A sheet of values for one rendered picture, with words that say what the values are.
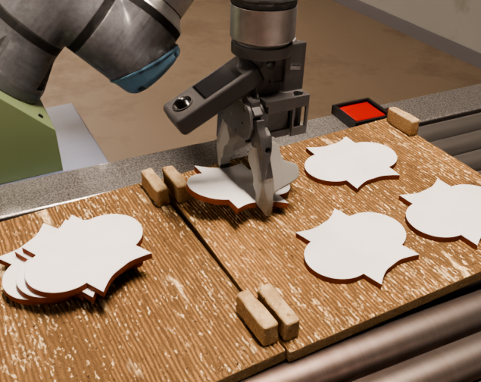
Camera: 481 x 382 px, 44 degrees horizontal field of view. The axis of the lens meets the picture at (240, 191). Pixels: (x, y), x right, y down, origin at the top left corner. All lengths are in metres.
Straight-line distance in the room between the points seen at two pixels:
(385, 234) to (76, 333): 0.37
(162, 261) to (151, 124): 2.35
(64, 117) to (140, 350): 0.67
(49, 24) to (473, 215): 0.66
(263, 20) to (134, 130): 2.35
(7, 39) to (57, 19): 0.08
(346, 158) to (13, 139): 0.50
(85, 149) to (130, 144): 1.80
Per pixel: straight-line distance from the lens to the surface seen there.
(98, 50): 0.99
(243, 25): 0.68
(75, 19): 0.98
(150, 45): 1.00
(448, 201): 0.82
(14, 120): 0.97
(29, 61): 0.99
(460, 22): 4.01
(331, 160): 0.87
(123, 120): 3.09
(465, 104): 1.16
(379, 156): 0.89
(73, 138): 1.11
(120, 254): 0.66
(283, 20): 0.67
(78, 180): 0.90
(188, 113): 0.68
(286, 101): 0.72
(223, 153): 0.80
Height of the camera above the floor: 1.39
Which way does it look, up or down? 34 degrees down
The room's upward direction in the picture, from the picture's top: straight up
